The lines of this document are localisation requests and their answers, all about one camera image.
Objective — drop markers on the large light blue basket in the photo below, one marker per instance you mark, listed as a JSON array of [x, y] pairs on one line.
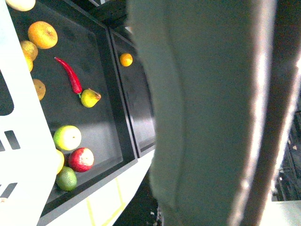
[[29, 156]]

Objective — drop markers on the yellow lemon front tray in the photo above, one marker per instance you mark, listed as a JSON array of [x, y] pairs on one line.
[[60, 161]]

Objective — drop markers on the yellow green pear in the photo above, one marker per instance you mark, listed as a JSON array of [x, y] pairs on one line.
[[89, 98]]

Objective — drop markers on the red chili pepper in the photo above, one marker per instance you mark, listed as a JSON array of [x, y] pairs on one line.
[[73, 78]]

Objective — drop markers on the red white apple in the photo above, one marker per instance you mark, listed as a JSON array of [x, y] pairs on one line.
[[81, 160]]

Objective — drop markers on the green apple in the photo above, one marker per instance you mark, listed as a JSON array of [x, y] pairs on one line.
[[67, 137]]

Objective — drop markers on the brownish yellow fruit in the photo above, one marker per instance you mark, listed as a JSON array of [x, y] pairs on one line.
[[40, 88]]

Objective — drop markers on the orange front tray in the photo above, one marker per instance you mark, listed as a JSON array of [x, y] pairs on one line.
[[29, 62]]

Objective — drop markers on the yellow apple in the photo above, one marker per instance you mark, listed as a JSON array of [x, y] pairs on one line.
[[42, 34]]

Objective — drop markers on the small yellow green fruit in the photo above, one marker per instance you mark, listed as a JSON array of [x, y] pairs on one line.
[[29, 49]]

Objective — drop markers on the white round pear with stem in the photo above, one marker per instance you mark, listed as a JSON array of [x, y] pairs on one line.
[[21, 5]]

